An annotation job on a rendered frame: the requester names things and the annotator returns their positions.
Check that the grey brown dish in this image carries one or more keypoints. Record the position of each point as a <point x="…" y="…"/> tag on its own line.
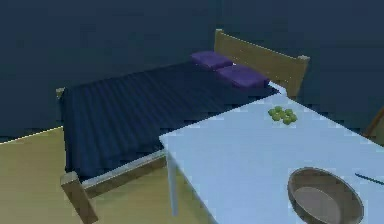
<point x="325" y="196"/>

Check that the purple pillow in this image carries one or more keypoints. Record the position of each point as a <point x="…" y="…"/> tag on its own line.
<point x="211" y="59"/>
<point x="242" y="76"/>

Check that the wooden bed with blue cover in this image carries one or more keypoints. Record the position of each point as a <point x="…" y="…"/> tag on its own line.
<point x="133" y="113"/>

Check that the pale blue table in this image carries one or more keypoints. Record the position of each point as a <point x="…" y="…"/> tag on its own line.
<point x="240" y="160"/>

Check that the green grape bunch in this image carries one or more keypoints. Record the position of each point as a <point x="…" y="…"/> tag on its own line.
<point x="282" y="115"/>

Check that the dark blue thin stick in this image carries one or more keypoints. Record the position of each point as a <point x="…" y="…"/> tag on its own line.
<point x="369" y="179"/>

